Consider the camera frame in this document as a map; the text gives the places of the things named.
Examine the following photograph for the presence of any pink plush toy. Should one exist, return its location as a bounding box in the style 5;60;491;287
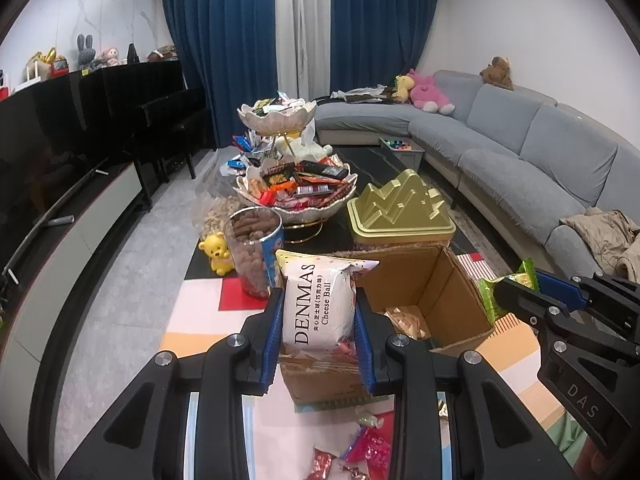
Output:
406;69;456;115

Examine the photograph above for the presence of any grey television cabinet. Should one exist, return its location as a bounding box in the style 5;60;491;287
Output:
0;160;153;376

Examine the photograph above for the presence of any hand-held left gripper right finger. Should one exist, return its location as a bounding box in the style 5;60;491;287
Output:
352;292;576;480

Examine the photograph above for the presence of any green snack packet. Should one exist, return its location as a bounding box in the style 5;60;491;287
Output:
475;258;538;323

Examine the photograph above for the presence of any grey corner sofa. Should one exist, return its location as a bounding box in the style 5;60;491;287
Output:
314;70;640;286

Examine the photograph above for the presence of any brown cardboard box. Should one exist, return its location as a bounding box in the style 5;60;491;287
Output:
277;245;496;413

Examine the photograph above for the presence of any colourful patchwork tablecloth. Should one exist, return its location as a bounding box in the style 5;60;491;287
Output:
160;252;601;480

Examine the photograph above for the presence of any crumpled cloth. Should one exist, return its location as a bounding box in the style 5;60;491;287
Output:
330;85;396;105

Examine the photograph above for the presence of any beige snack packet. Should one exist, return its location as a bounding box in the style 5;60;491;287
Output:
384;305;432;339

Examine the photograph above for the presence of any gold mountain-shaped tin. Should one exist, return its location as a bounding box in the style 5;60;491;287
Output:
346;167;457;251

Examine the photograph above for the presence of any white dotted snack packet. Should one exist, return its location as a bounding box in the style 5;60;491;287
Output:
276;249;381;356

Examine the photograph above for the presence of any clear jar of brown snacks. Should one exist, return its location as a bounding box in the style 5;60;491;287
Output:
223;207;286;301

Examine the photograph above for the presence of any two-tier white bowl stand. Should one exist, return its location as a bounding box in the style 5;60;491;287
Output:
235;99;358;243

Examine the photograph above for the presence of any white sheer curtain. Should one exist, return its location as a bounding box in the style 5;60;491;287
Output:
274;0;333;96

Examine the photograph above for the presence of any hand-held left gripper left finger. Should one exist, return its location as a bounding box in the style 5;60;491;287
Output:
57;287;287;480

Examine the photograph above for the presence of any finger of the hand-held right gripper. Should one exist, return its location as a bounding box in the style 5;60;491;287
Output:
492;276;591;341
534;269;640;343

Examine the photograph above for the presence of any yellow plush toy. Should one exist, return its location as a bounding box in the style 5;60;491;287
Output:
392;75;416;103

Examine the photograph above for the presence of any grey rabbit plush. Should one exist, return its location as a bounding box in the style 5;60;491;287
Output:
75;34;96;71

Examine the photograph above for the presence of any gold and brown handbag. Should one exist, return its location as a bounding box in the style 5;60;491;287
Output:
27;47;58;81

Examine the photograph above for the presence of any brown plush toy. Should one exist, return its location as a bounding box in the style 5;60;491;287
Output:
480;56;514;92

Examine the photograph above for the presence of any pile of mixed snack packets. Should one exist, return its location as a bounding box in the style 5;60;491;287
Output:
311;407;396;480

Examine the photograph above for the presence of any heap of light wrapped candies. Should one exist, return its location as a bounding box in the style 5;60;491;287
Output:
250;91;311;116

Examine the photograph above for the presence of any black flat television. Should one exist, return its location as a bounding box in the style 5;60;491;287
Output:
0;71;141;281

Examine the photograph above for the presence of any patterned grey rug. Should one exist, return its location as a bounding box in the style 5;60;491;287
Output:
447;205;511;271

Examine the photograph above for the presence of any blue curtain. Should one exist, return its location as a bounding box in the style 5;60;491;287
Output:
159;0;278;151
330;0;442;101

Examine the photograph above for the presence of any yellow bear toy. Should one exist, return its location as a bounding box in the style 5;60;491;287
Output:
198;232;236;277

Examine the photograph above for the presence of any clear bag of nuts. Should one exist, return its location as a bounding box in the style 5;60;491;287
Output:
192;195;246;246

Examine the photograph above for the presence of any grey storage bin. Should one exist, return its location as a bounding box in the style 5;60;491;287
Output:
378;136;426;171

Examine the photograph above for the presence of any heap of shiny snack packets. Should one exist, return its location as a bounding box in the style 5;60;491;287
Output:
225;130;278;171

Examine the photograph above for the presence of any beige jacket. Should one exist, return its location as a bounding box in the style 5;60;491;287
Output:
560;207;640;283

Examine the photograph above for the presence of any black piano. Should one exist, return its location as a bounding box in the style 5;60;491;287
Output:
80;60;211;211

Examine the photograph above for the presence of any heap of dark wrapped snacks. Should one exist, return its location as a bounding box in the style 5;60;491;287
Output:
245;157;351;211

